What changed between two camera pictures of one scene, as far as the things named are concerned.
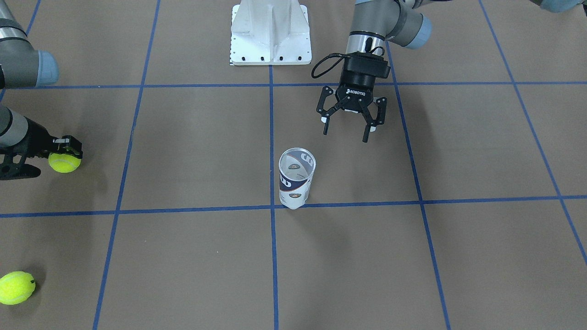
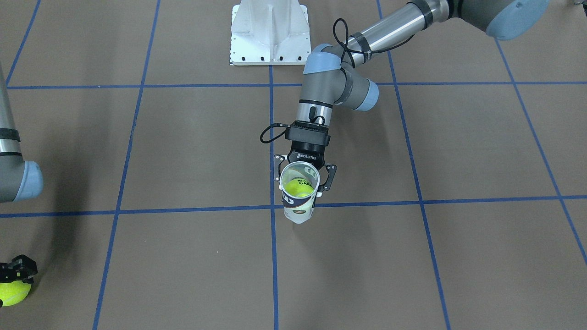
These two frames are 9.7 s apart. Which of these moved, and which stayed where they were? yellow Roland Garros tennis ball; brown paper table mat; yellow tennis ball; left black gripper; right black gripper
Moved: right black gripper; yellow Roland Garros tennis ball; left black gripper
Stayed: brown paper table mat; yellow tennis ball
